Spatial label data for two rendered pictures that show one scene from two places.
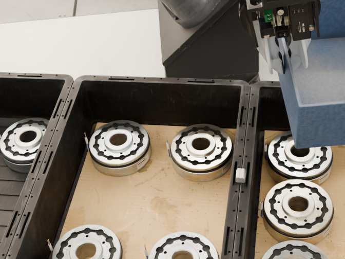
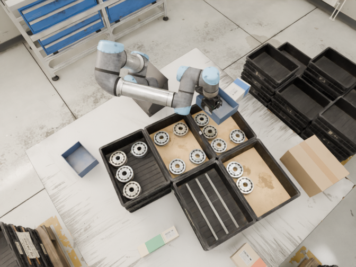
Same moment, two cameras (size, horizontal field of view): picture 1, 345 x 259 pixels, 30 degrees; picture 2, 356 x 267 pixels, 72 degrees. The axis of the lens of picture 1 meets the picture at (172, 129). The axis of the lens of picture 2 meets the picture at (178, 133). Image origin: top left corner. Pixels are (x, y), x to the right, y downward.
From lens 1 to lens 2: 0.81 m
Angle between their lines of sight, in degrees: 28
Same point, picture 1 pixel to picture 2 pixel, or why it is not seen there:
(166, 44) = (145, 104)
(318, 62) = not seen: hidden behind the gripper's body
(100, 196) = (166, 152)
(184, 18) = not seen: hidden behind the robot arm
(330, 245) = (219, 135)
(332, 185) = (211, 122)
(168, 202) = (181, 145)
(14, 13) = (33, 101)
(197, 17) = not seen: hidden behind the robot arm
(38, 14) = (43, 98)
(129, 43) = (125, 105)
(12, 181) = (142, 160)
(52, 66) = (109, 123)
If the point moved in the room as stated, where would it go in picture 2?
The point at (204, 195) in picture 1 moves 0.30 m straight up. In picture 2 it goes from (187, 139) to (188, 115)
